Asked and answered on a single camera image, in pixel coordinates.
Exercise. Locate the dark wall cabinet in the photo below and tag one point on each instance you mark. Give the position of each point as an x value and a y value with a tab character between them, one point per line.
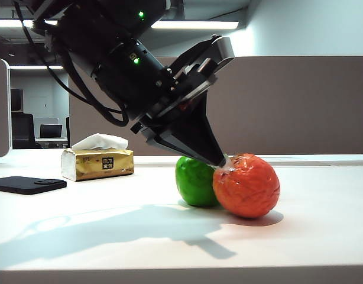
17	100

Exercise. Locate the long ceiling light strip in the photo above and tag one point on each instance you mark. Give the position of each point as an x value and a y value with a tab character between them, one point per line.
199	25

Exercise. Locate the open laptop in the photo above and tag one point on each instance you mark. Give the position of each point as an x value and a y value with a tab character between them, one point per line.
51	131

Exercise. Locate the wrinkled orange fruit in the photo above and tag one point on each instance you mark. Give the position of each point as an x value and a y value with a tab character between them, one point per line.
246	186

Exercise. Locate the narrow brown desk partition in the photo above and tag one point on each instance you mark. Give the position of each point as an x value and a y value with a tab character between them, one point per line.
0	112

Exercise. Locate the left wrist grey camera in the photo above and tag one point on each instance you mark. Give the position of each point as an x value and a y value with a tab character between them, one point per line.
223	53

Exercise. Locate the black smartphone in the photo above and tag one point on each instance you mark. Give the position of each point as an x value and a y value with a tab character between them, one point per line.
25	185

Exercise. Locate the short ceiling light strip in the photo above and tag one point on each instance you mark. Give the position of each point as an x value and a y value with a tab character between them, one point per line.
27	67

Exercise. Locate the black office chair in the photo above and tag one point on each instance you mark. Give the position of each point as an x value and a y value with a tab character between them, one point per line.
22	130

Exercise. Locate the green plastic apple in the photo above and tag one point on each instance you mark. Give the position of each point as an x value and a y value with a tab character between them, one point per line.
193	183

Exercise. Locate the wide brown desk partition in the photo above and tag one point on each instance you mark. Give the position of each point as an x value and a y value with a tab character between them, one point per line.
288	106

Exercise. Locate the background office desk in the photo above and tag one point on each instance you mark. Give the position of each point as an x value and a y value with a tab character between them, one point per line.
53	142

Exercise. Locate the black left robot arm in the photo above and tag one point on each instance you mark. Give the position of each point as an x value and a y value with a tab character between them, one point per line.
104	44

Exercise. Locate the gold tissue pack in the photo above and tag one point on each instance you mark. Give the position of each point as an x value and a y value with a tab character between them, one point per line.
90	167

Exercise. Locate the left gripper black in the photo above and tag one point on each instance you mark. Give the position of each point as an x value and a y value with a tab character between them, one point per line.
181	88

